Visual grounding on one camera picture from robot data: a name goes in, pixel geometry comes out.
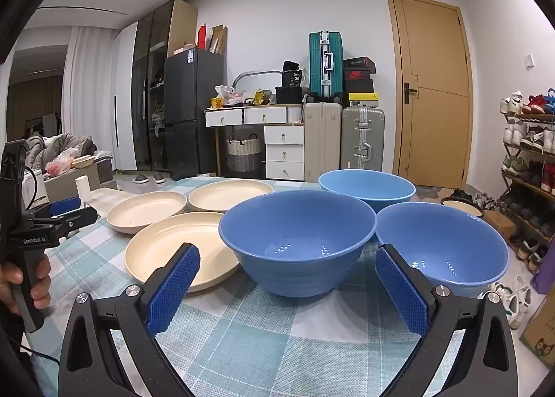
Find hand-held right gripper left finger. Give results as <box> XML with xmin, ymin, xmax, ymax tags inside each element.
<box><xmin>58</xmin><ymin>243</ymin><xmax>201</xmax><ymax>397</ymax></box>

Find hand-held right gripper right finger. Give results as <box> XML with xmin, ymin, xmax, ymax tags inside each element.
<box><xmin>375</xmin><ymin>243</ymin><xmax>519</xmax><ymax>397</ymax></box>

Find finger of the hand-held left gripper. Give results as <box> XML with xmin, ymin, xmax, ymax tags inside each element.
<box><xmin>45</xmin><ymin>196</ymin><xmax>82</xmax><ymax>218</ymax></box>
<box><xmin>32</xmin><ymin>207</ymin><xmax>98</xmax><ymax>232</ymax></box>

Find cream round plate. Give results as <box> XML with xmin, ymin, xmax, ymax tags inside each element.
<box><xmin>106</xmin><ymin>191</ymin><xmax>188</xmax><ymax>235</ymax></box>
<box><xmin>124</xmin><ymin>212</ymin><xmax>241</xmax><ymax>294</ymax></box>
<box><xmin>188</xmin><ymin>179</ymin><xmax>275</xmax><ymax>213</ymax></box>

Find blue bowl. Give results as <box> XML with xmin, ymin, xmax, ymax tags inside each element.
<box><xmin>375</xmin><ymin>202</ymin><xmax>510</xmax><ymax>299</ymax></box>
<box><xmin>218</xmin><ymin>190</ymin><xmax>377</xmax><ymax>298</ymax></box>
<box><xmin>318</xmin><ymin>169</ymin><xmax>417</xmax><ymax>213</ymax></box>

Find person's left hand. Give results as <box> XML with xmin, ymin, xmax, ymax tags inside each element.
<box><xmin>0</xmin><ymin>256</ymin><xmax>53</xmax><ymax>318</ymax></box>

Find white paper roll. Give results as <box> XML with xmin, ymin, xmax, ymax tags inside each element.
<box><xmin>75</xmin><ymin>176</ymin><xmax>92</xmax><ymax>202</ymax></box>

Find beige checked cloth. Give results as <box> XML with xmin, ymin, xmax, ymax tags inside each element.
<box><xmin>84</xmin><ymin>188</ymin><xmax>120</xmax><ymax>224</ymax></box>

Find grey sofa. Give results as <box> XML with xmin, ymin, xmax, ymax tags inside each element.
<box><xmin>24</xmin><ymin>133</ymin><xmax>114</xmax><ymax>183</ymax></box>

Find white green sneaker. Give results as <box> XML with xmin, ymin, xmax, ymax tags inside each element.
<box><xmin>507</xmin><ymin>286</ymin><xmax>534</xmax><ymax>330</ymax></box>
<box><xmin>489</xmin><ymin>280</ymin><xmax>521</xmax><ymax>307</ymax></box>

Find cream trash bin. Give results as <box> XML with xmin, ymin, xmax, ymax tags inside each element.
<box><xmin>441</xmin><ymin>196</ymin><xmax>485</xmax><ymax>218</ymax></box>

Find teal checked tablecloth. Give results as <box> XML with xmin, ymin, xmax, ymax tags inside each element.
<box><xmin>26</xmin><ymin>176</ymin><xmax>495</xmax><ymax>397</ymax></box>

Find white curtain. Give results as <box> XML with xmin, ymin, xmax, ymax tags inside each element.
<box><xmin>63</xmin><ymin>26</ymin><xmax>116</xmax><ymax>150</ymax></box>

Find brown cardboard box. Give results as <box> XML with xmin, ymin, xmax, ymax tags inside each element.
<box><xmin>481</xmin><ymin>210</ymin><xmax>516</xmax><ymax>242</ymax></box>

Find pile of loose shoes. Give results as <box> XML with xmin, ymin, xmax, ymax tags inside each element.
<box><xmin>416</xmin><ymin>186</ymin><xmax>496</xmax><ymax>212</ymax></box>

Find white wardrobe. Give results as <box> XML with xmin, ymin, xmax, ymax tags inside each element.
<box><xmin>112</xmin><ymin>22</ymin><xmax>139</xmax><ymax>172</ymax></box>

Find purple bag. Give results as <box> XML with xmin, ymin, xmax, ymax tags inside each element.
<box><xmin>531</xmin><ymin>245</ymin><xmax>555</xmax><ymax>294</ymax></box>

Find printed cardboard box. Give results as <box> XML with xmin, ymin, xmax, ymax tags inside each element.
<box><xmin>519</xmin><ymin>288</ymin><xmax>555</xmax><ymax>369</ymax></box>

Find black refrigerator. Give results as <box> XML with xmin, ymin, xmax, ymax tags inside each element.
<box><xmin>164</xmin><ymin>48</ymin><xmax>226</xmax><ymax>181</ymax></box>

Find woven laundry basket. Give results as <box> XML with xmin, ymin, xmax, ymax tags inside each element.
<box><xmin>226</xmin><ymin>133</ymin><xmax>263</xmax><ymax>173</ymax></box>

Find dark glass cabinet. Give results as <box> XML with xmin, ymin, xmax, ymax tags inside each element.
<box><xmin>131</xmin><ymin>0</ymin><xmax>199</xmax><ymax>172</ymax></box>

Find silver suitcase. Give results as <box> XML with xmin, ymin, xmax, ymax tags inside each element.
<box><xmin>341</xmin><ymin>106</ymin><xmax>386</xmax><ymax>172</ymax></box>

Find beige suitcase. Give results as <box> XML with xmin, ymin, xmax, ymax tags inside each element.
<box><xmin>304</xmin><ymin>102</ymin><xmax>343</xmax><ymax>183</ymax></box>

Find wooden door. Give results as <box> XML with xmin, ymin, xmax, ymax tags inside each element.
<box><xmin>386</xmin><ymin>0</ymin><xmax>473</xmax><ymax>189</ymax></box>

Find white desk with drawers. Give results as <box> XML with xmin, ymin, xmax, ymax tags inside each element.
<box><xmin>205</xmin><ymin>104</ymin><xmax>304</xmax><ymax>182</ymax></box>

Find white plastic bag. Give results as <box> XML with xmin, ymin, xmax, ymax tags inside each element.
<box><xmin>214</xmin><ymin>85</ymin><xmax>244</xmax><ymax>105</ymax></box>

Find yellow shoe box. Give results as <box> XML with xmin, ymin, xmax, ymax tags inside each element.
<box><xmin>348</xmin><ymin>92</ymin><xmax>379</xmax><ymax>108</ymax></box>

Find plain black shoe box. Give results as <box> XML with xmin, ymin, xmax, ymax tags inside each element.
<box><xmin>344</xmin><ymin>78</ymin><xmax>374</xmax><ymax>94</ymax></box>

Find rows of racked shoes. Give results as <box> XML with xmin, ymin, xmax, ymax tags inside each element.
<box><xmin>498</xmin><ymin>89</ymin><xmax>555</xmax><ymax>272</ymax></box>

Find black storage box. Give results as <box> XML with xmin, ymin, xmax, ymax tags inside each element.
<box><xmin>275</xmin><ymin>85</ymin><xmax>303</xmax><ymax>105</ymax></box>

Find open cardboard box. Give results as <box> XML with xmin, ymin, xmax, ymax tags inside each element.
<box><xmin>210</xmin><ymin>25</ymin><xmax>229</xmax><ymax>55</ymax></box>

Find grey metal pipe arch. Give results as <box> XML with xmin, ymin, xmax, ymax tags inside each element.
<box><xmin>236</xmin><ymin>70</ymin><xmax>283</xmax><ymax>91</ymax></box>

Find teal suitcase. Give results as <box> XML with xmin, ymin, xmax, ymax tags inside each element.
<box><xmin>309</xmin><ymin>31</ymin><xmax>343</xmax><ymax>103</ymax></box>

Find black paper bag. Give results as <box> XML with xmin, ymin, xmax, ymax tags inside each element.
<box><xmin>282</xmin><ymin>61</ymin><xmax>303</xmax><ymax>87</ymax></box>

